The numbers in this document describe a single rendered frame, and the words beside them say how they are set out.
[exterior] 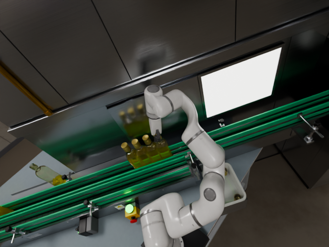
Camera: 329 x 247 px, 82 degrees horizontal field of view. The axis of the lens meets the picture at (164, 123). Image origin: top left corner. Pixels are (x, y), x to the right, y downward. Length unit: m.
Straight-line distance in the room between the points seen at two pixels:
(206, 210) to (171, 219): 0.14
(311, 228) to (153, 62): 1.73
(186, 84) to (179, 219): 0.59
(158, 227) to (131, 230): 0.46
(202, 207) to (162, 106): 0.37
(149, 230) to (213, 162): 0.36
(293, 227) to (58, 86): 1.91
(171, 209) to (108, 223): 0.64
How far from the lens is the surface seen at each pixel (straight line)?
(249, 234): 1.92
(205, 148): 0.66
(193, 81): 0.95
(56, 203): 1.36
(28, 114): 1.09
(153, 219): 0.82
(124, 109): 0.97
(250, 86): 1.15
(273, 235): 1.94
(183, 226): 0.75
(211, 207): 0.68
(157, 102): 0.69
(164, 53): 0.86
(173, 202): 0.78
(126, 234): 1.27
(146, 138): 0.95
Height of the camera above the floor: 1.89
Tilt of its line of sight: 48 degrees down
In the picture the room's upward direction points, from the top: 23 degrees counter-clockwise
